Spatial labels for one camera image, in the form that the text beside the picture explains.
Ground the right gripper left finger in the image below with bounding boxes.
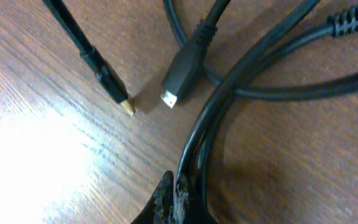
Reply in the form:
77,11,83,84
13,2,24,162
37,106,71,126
131,170,173,224

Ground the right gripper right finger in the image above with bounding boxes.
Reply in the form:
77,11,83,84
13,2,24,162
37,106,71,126
174,175,218,224

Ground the black USB-C cable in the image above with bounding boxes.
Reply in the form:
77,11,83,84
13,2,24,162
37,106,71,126
160,0,358,110

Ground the black USB-A cable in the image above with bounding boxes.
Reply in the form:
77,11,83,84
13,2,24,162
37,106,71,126
174,0,358,200

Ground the black micro-USB cable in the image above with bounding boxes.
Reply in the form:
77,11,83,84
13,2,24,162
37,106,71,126
42,0,136,116

